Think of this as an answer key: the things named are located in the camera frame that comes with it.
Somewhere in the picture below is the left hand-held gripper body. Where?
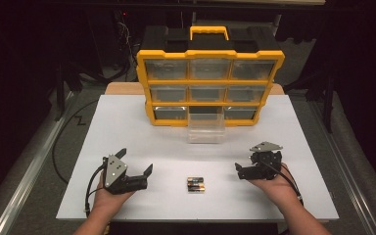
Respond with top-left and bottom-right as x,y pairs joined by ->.
102,154 -> 149,196

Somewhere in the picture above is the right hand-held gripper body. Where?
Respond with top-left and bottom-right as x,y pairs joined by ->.
248,140 -> 284,181

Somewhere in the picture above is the clear plastic drawer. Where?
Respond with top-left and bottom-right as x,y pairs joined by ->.
186,106 -> 226,145

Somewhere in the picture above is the yellow black drawer organizer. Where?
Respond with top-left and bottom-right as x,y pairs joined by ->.
135,24 -> 286,127

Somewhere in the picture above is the person's left hand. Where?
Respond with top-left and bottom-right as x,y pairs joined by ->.
92,172 -> 136,216

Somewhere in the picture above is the person's right hand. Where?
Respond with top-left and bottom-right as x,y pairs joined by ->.
247,162 -> 304,214

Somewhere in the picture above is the black metal stand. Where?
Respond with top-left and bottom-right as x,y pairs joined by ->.
283,65 -> 337,134
54,62 -> 82,122

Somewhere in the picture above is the grid of clear drawers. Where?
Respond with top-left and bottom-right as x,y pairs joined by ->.
144,59 -> 277,121

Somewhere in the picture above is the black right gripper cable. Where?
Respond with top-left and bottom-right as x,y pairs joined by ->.
258,160 -> 306,208

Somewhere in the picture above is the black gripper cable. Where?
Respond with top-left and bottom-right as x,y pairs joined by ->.
258,160 -> 306,208
83,163 -> 107,218

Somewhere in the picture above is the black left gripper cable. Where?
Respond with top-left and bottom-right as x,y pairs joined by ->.
83,163 -> 107,218

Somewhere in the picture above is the black floor cable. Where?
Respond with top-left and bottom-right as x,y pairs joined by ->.
51,99 -> 100,184

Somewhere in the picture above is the bundle of background cables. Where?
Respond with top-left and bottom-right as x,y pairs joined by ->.
112,9 -> 140,82

